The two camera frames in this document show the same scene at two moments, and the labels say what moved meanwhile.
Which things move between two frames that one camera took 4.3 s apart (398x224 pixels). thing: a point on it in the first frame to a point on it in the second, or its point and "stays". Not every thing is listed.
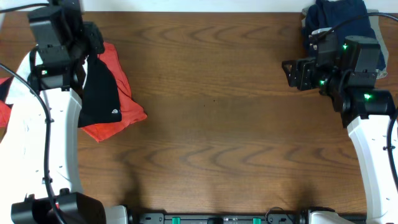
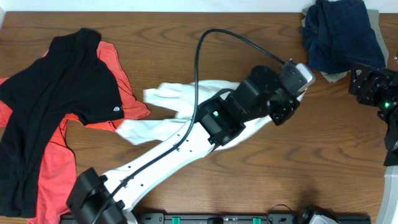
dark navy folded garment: [333, 14] stays
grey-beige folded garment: [374, 16] stays
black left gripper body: [94, 38] to [282, 112]
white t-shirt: [22, 105] to [178, 99]
